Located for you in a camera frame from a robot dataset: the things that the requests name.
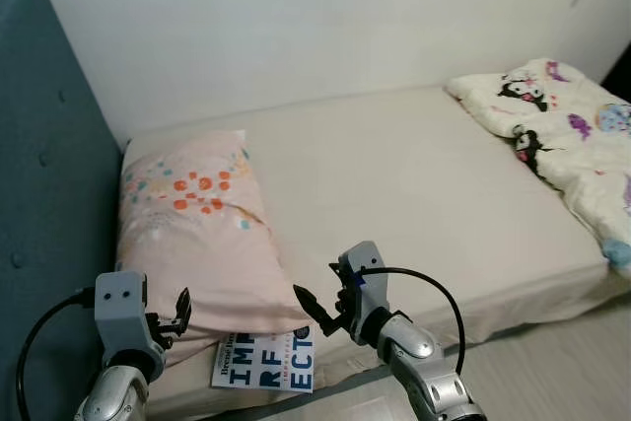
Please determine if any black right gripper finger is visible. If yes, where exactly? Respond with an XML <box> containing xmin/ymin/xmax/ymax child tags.
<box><xmin>293</xmin><ymin>285</ymin><xmax>334</xmax><ymax>329</ymax></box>

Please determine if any pink patterned pillow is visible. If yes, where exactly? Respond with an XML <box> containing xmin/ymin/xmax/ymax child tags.
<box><xmin>116</xmin><ymin>128</ymin><xmax>315</xmax><ymax>363</ymax></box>

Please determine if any beige sheeted mattress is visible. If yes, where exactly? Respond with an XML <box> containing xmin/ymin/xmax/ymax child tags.
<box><xmin>118</xmin><ymin>84</ymin><xmax>631</xmax><ymax>417</ymax></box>

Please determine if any blue padded headboard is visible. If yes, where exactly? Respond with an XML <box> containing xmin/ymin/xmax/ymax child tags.
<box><xmin>0</xmin><ymin>0</ymin><xmax>124</xmax><ymax>421</ymax></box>

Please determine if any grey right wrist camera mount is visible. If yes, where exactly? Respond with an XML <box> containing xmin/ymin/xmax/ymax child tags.
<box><xmin>337</xmin><ymin>241</ymin><xmax>390</xmax><ymax>338</ymax></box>

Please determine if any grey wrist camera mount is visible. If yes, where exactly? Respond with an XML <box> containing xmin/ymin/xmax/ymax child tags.
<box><xmin>337</xmin><ymin>241</ymin><xmax>390</xmax><ymax>338</ymax></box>
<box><xmin>94</xmin><ymin>271</ymin><xmax>167</xmax><ymax>378</ymax></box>

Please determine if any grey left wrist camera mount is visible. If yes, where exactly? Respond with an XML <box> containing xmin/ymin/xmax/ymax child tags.
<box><xmin>94</xmin><ymin>271</ymin><xmax>167</xmax><ymax>378</ymax></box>

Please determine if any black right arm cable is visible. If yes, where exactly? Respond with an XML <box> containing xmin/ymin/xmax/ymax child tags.
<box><xmin>350</xmin><ymin>265</ymin><xmax>466</xmax><ymax>373</ymax></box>

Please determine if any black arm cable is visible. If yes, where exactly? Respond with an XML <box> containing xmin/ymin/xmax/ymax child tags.
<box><xmin>15</xmin><ymin>288</ymin><xmax>98</xmax><ymax>421</ymax></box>
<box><xmin>350</xmin><ymin>265</ymin><xmax>466</xmax><ymax>373</ymax></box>

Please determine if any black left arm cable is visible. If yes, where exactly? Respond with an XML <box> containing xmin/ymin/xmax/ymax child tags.
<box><xmin>15</xmin><ymin>288</ymin><xmax>98</xmax><ymax>421</ymax></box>

